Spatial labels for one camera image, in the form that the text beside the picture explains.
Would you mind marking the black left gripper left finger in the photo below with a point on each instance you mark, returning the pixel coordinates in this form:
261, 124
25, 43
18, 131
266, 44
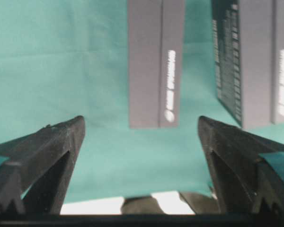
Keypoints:
36, 173

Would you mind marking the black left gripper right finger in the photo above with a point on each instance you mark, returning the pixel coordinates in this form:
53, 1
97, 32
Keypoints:
243, 181

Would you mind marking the black RealSense box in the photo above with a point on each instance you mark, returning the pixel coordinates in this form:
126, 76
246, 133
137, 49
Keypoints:
155, 53
248, 41

